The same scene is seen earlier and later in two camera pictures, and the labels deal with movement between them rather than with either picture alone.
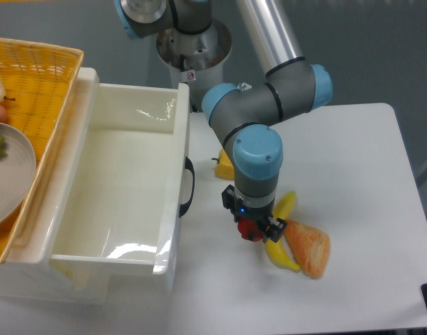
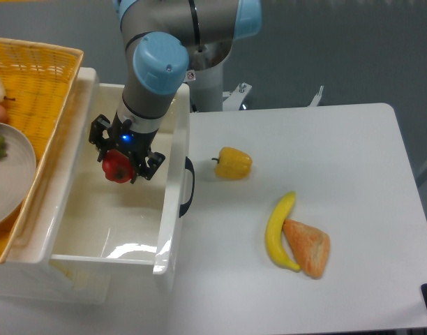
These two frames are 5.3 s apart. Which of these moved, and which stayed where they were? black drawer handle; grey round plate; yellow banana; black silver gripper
Moved: black silver gripper
Stayed: yellow banana; black drawer handle; grey round plate
